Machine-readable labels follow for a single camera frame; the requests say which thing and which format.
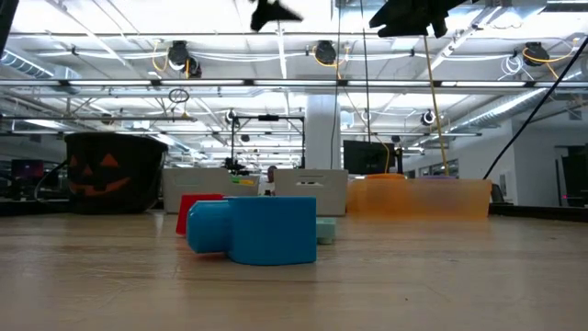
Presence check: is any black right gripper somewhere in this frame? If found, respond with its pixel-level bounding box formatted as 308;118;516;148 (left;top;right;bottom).
368;0;470;39

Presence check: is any red toy block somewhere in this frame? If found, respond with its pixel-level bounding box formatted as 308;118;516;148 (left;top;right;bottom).
175;192;226;237

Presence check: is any large light blue block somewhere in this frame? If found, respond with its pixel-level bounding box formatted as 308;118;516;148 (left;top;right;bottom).
186;196;318;267

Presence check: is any white pillar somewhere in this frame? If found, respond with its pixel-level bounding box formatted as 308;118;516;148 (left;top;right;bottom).
305;94;342;171

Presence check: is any black computer monitor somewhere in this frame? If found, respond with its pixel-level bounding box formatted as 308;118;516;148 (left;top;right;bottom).
343;140;397;177

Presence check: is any person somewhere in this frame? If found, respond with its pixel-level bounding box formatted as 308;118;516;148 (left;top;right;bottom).
257;165;279;198

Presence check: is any orange plastic storage bin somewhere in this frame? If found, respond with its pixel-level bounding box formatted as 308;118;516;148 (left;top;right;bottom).
346;173;492;220

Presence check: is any grey plastic storage bin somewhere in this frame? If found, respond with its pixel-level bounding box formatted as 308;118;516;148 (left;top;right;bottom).
274;168;349;217
162;167;262;215

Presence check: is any black jack-o-lantern bucket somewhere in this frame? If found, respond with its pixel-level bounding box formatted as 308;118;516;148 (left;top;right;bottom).
33;131;170;215

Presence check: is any light cyan flat brick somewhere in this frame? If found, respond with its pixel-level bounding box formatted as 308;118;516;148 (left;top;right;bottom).
315;217;337;245

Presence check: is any black equipment cabinet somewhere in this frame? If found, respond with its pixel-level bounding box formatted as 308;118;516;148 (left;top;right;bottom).
559;144;588;208

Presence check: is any dark monitor with red screen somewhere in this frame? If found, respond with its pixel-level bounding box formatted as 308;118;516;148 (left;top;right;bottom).
11;159;46;180

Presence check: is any yellow power cable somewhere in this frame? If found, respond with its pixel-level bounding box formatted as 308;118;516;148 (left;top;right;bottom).
422;35;450;177

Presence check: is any black camera rig frame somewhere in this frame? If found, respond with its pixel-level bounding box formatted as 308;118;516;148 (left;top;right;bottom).
232;114;307;170

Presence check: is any silver ventilation duct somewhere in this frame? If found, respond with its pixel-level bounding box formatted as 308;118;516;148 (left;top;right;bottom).
447;87;550;134

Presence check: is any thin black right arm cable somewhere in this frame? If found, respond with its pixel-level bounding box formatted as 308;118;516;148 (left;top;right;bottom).
481;34;588;181

